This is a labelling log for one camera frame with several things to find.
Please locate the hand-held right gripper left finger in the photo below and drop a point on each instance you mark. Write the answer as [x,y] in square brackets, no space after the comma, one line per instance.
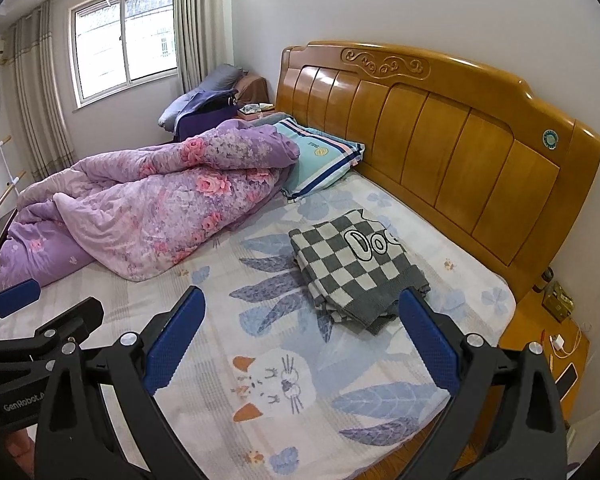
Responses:
[175,340]

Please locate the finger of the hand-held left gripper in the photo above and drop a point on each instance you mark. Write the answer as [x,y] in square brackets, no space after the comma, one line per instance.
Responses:
[70,320]
[15,297]

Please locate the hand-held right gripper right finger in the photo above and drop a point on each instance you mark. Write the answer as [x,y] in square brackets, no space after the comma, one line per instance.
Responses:
[430,342]

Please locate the grey white checkered cardigan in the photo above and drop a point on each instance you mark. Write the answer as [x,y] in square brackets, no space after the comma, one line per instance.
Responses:
[350,270]

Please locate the purple floral pillow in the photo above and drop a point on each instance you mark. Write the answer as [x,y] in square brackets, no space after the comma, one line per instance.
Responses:
[35,255]

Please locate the wooden bedside table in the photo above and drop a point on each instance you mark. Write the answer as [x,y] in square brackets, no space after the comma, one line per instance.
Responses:
[530,330]

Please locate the white charger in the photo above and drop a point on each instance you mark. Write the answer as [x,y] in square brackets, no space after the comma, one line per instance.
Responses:
[559,342]

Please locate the brass box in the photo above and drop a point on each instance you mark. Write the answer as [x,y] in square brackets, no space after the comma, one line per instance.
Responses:
[557,302]

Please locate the pink floral quilt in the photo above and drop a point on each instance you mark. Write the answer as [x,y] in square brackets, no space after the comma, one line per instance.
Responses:
[170,200]

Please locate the black phone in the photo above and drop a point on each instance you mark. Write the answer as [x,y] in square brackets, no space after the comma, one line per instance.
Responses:
[567,376]

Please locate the wooden headboard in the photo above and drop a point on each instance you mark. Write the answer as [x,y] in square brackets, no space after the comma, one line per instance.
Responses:
[455,150]

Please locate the grey striped curtain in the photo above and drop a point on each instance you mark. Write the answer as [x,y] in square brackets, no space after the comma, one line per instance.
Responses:
[40,100]
[205,25]

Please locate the teal striped pillow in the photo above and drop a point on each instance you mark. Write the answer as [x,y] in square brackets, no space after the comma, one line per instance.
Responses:
[320,160]

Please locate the dark purple cloth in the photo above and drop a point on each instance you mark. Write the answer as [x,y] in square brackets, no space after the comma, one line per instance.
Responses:
[195,121]

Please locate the light blue pillow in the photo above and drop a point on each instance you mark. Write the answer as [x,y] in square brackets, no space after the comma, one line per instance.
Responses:
[172,110]

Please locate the small wooden nightstand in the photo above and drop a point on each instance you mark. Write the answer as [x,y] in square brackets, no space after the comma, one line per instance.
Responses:
[245,116]

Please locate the black bag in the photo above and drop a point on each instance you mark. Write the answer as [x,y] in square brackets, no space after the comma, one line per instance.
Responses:
[220,100]

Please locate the patterned small box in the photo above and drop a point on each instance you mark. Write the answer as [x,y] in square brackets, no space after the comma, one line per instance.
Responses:
[255,108]

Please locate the brown covered chair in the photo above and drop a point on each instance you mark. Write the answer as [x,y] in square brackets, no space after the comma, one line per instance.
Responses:
[252,90]

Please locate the grey pillow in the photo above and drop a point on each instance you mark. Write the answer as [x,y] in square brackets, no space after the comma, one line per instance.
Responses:
[222,77]

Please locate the window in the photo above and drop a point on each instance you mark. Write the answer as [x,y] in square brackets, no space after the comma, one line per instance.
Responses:
[125,45]

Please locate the white barre post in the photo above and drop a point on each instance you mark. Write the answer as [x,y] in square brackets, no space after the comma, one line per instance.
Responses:
[7,165]

